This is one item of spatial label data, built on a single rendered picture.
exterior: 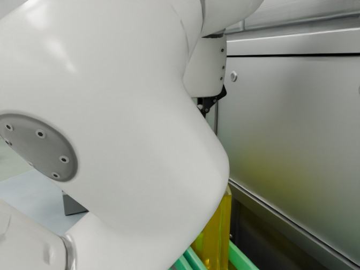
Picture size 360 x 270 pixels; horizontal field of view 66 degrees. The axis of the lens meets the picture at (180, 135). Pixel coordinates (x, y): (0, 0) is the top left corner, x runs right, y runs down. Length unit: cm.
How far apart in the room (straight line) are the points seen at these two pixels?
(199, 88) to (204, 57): 5
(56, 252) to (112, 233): 3
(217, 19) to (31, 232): 20
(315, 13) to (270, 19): 9
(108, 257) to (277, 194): 42
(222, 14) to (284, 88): 28
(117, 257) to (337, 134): 35
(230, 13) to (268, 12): 30
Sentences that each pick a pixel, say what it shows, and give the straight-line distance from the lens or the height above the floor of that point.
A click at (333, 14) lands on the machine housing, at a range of 46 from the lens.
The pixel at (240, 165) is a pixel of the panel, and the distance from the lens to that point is 62.
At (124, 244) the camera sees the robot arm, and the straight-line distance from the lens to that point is 16.
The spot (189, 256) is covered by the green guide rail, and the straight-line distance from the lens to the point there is 52.
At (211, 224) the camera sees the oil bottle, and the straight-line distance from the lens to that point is 48.
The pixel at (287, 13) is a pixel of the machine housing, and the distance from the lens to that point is 51.
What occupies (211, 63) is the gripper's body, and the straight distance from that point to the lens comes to 44.
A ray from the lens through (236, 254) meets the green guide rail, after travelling 53.
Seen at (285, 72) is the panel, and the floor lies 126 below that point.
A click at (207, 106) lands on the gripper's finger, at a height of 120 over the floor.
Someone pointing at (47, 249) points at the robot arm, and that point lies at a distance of 18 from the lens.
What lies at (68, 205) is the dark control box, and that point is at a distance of 107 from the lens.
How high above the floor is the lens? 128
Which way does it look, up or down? 15 degrees down
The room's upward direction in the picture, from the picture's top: straight up
